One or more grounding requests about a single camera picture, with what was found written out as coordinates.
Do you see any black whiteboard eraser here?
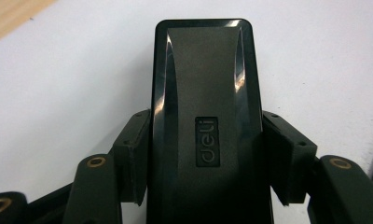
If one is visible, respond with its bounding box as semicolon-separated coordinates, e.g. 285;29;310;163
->
145;18;274;224

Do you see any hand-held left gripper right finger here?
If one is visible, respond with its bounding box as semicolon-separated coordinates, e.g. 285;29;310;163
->
261;110;319;207

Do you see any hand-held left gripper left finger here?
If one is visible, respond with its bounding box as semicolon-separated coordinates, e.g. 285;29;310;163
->
109;108;152;207

